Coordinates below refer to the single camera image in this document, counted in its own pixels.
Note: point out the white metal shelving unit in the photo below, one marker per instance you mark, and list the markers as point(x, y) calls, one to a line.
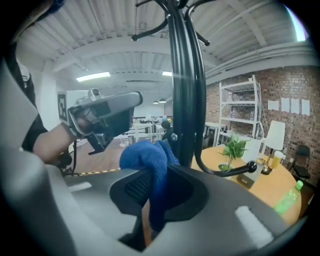
point(240, 100)

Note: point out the yellow drink cup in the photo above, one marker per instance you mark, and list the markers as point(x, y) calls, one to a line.
point(277, 160)

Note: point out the person's left hand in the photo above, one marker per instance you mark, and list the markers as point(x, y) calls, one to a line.
point(82, 123)

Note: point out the yellow black striped floor tape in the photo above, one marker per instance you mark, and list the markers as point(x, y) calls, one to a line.
point(100, 171)

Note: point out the green plastic bottle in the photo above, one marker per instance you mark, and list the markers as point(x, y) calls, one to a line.
point(287, 200)

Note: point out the white wall paper sheet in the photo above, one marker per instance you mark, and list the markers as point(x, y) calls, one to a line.
point(295, 105)
point(305, 107)
point(285, 104)
point(273, 105)

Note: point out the grey metal box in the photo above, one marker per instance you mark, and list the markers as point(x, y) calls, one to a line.
point(247, 181)

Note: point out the grey metal waste bin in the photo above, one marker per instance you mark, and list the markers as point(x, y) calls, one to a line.
point(130, 139)

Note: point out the round wooden table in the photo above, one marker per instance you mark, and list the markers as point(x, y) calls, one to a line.
point(272, 180)

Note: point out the white shade table lamp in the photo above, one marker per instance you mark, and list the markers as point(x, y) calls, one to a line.
point(275, 135)

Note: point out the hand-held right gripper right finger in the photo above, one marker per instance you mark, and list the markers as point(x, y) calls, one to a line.
point(225, 212)

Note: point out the blue cloth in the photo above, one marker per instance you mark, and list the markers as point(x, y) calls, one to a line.
point(157, 175)

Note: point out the white desk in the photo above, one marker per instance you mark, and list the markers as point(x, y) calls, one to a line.
point(143, 126)

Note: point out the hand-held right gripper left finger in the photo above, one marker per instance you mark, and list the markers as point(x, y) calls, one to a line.
point(75, 212)

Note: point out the person's left forearm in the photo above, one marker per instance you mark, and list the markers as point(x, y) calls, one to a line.
point(50, 145)

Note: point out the black folding chair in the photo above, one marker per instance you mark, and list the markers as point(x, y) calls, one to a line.
point(301, 160)

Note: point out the small white square table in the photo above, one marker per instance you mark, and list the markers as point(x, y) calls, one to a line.
point(215, 125)

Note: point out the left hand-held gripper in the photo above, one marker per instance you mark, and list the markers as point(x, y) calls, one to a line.
point(72, 110)

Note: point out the clear water bottle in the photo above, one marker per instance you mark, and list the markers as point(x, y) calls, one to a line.
point(252, 115)
point(232, 113)

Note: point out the green potted plant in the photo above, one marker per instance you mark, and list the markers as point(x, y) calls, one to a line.
point(233, 147)

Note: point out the black coat rack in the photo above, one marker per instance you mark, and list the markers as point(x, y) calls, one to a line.
point(185, 75)

